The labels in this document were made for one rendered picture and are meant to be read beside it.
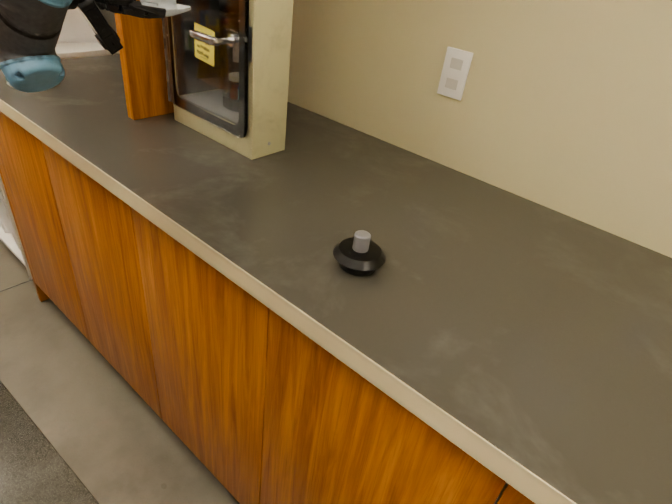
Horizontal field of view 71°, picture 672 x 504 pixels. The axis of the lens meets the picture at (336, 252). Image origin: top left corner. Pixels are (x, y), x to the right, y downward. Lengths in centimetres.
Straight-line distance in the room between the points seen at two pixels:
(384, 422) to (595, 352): 34
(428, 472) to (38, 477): 50
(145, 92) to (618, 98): 113
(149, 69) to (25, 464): 104
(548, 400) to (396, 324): 23
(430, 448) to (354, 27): 111
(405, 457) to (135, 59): 111
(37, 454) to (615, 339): 80
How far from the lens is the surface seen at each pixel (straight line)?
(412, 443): 77
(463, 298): 82
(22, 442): 63
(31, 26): 76
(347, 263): 79
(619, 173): 120
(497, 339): 77
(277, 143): 122
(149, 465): 170
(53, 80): 84
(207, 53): 121
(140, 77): 140
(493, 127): 127
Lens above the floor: 142
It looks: 34 degrees down
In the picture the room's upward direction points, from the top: 8 degrees clockwise
